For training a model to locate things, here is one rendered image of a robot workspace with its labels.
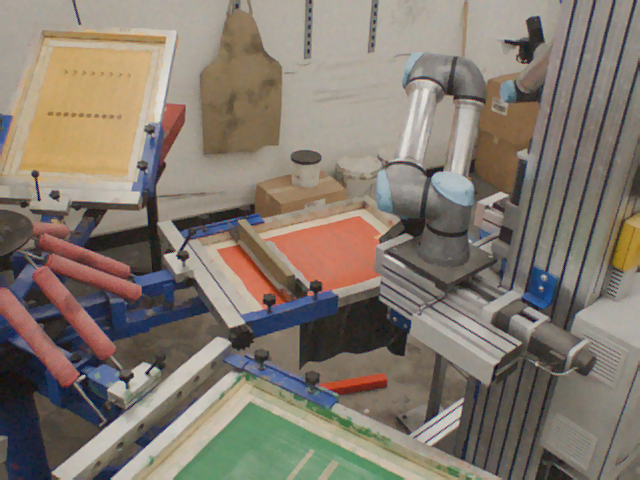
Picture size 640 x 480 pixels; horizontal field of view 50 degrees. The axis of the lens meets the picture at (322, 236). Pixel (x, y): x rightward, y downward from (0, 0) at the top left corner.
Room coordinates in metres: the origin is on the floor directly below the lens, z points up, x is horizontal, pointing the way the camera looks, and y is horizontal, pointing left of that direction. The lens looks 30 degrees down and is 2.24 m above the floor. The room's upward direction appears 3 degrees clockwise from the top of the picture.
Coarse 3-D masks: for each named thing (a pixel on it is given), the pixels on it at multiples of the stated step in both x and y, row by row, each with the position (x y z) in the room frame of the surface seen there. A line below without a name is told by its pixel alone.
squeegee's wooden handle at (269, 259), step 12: (240, 228) 2.12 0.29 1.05; (252, 228) 2.09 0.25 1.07; (252, 240) 2.03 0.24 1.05; (252, 252) 2.03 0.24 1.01; (264, 252) 1.94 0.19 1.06; (264, 264) 1.94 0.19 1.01; (276, 264) 1.87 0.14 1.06; (276, 276) 1.86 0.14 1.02; (288, 276) 1.80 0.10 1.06; (288, 288) 1.80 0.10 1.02
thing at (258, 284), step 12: (252, 276) 1.94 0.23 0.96; (264, 276) 1.95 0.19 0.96; (348, 276) 1.97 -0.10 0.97; (360, 276) 1.97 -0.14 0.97; (372, 276) 1.98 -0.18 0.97; (252, 288) 1.87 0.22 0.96; (264, 288) 1.88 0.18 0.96; (324, 288) 1.89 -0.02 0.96; (336, 288) 1.89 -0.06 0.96; (276, 300) 1.81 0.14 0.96
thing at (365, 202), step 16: (320, 208) 2.40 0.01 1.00; (336, 208) 2.42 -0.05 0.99; (352, 208) 2.46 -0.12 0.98; (368, 208) 2.45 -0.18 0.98; (256, 224) 2.24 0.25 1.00; (272, 224) 2.27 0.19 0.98; (288, 224) 2.31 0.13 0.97; (192, 240) 2.11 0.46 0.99; (208, 240) 2.14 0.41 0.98; (224, 240) 2.17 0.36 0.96; (208, 256) 2.00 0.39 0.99; (208, 272) 1.92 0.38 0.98; (224, 288) 1.81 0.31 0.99; (352, 288) 1.85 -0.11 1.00; (368, 288) 1.85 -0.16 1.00; (240, 304) 1.73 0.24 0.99
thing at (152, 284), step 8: (160, 272) 1.81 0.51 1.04; (168, 272) 1.82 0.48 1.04; (136, 280) 1.76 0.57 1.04; (144, 280) 1.77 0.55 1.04; (152, 280) 1.77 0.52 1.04; (160, 280) 1.77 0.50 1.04; (168, 280) 1.78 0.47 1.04; (144, 288) 1.74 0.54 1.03; (152, 288) 1.75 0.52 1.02; (160, 288) 1.76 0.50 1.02; (176, 288) 1.79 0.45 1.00; (152, 296) 1.75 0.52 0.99
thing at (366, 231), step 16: (336, 224) 2.33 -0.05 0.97; (352, 224) 2.34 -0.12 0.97; (368, 224) 2.35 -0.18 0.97; (272, 240) 2.19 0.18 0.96; (288, 240) 2.20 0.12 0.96; (368, 240) 2.22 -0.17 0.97; (224, 256) 2.06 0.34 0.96; (240, 256) 2.07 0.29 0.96; (288, 256) 2.08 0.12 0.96; (240, 272) 1.96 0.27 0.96; (256, 272) 1.97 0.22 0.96
